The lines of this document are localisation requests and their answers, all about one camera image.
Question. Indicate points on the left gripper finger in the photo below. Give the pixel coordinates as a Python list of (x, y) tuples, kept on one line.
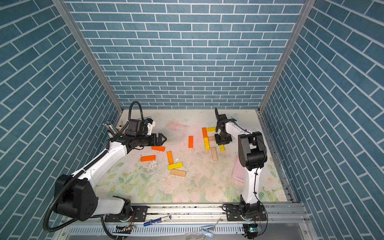
[(162, 141), (162, 135)]

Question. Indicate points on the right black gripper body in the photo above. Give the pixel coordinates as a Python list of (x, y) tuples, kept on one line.
[(222, 139)]

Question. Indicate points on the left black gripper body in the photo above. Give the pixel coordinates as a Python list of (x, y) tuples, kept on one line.
[(153, 142)]

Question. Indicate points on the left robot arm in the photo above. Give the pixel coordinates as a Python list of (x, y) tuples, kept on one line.
[(75, 198)]

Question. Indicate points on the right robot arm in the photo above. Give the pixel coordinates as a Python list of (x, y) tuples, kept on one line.
[(252, 155)]

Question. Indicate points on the orange block upper left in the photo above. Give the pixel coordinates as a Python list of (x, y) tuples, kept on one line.
[(158, 148)]

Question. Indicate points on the amber orange block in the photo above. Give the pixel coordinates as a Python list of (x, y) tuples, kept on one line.
[(170, 158)]

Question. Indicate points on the orange block lower left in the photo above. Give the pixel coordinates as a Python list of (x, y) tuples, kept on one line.
[(148, 158)]

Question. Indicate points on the orange block top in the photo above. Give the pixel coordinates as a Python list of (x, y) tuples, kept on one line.
[(204, 132)]

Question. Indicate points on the orange block centre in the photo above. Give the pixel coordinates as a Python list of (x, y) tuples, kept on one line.
[(191, 142)]

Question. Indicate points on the pink plastic tray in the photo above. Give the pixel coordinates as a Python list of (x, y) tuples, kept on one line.
[(240, 173)]

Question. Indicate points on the blue screwdriver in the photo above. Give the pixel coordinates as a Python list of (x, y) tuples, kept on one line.
[(157, 221)]

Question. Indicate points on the green led circuit board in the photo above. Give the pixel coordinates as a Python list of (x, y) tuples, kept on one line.
[(251, 231)]

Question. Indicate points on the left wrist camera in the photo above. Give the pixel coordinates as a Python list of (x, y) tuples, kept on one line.
[(150, 125)]

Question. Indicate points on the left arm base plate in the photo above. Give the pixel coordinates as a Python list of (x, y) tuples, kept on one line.
[(131, 214)]

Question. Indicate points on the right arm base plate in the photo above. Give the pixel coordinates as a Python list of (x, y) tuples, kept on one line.
[(245, 212)]

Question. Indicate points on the aluminium front rail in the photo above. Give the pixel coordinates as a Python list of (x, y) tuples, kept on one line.
[(194, 213)]

